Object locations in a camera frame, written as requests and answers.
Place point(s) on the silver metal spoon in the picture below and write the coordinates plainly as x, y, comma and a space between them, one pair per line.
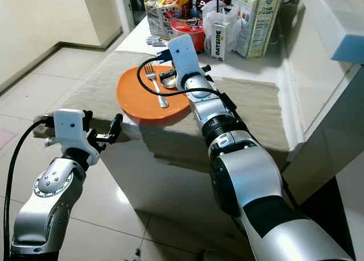
169, 85

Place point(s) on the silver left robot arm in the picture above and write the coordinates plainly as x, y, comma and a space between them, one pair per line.
45, 207

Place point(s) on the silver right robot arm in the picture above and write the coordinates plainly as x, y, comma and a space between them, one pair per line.
261, 187

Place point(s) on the silver metal fork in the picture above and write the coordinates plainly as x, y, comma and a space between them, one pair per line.
159, 93

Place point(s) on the orange plate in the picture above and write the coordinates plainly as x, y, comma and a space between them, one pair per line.
136, 99

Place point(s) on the small blister pack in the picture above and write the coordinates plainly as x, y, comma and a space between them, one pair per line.
154, 41

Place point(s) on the red bowl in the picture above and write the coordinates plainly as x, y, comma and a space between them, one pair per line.
185, 28

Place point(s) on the white Oatside carton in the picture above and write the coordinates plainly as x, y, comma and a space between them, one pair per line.
220, 40

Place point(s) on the colourful snack pack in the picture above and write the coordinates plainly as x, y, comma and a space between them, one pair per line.
162, 13

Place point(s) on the white plastic bag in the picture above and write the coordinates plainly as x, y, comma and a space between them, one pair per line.
211, 12

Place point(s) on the beige tablecloth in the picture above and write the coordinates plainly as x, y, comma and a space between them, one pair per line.
256, 107

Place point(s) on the cream crackers box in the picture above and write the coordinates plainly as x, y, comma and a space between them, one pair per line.
259, 22

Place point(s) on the cream cabinet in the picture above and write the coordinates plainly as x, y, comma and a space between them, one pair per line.
45, 16

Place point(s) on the white counter ledge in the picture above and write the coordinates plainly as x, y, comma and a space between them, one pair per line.
330, 22

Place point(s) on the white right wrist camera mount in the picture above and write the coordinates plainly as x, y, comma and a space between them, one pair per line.
185, 59

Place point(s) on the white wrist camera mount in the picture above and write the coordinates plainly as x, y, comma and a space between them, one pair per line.
69, 130
185, 59

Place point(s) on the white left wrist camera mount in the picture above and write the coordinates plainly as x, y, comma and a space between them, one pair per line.
69, 130

